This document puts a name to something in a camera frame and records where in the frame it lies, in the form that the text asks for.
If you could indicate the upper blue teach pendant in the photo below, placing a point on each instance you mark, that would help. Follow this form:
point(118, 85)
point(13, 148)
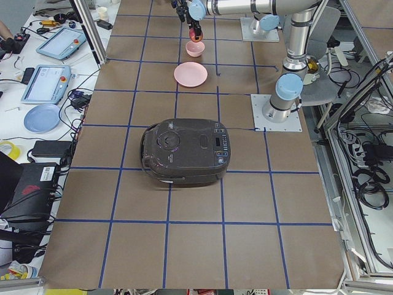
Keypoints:
point(62, 44)

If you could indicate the blue teach pendant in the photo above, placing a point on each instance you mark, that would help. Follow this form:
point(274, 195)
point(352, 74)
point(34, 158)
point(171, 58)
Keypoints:
point(62, 44)
point(47, 84)

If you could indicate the pink plate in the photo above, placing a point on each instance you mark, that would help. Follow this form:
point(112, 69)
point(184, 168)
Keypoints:
point(190, 74)

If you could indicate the red apple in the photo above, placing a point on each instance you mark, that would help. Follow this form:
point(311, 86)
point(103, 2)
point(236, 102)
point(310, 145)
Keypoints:
point(196, 35)

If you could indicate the yellow tape roll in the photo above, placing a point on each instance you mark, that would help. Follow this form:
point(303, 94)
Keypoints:
point(8, 148)

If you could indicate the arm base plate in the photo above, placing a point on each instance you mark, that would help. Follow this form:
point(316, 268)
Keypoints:
point(248, 35)
point(268, 119)

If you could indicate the black power adapter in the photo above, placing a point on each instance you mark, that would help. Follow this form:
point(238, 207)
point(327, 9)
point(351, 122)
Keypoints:
point(50, 149)

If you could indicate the lower blue teach pendant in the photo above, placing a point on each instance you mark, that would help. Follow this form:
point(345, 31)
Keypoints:
point(47, 84)

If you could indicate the yellow tinted container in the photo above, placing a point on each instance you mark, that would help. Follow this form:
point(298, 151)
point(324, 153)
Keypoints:
point(313, 69)

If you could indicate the dark grey rice cooker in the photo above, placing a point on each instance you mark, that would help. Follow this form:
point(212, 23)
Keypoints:
point(186, 151)

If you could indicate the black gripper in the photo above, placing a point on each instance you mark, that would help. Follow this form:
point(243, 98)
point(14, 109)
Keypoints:
point(194, 25)

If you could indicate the black computer box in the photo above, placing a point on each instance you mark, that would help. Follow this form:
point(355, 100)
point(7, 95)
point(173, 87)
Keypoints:
point(27, 193)

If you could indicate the pink bowl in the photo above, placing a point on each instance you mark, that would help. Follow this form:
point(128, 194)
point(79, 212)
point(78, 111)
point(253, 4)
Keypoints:
point(195, 49)

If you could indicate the aluminium frame post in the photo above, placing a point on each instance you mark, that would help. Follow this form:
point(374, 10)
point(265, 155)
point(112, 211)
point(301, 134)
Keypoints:
point(85, 18)

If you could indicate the blue plate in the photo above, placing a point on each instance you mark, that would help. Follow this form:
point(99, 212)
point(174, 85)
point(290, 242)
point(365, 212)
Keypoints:
point(42, 118)

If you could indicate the grey chair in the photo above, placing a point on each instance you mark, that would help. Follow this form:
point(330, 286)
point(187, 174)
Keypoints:
point(321, 91)

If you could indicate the white paper cup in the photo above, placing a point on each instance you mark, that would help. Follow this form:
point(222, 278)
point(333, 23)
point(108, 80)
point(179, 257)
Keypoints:
point(103, 13)

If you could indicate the black phone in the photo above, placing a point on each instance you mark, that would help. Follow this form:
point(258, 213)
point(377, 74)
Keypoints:
point(27, 75)

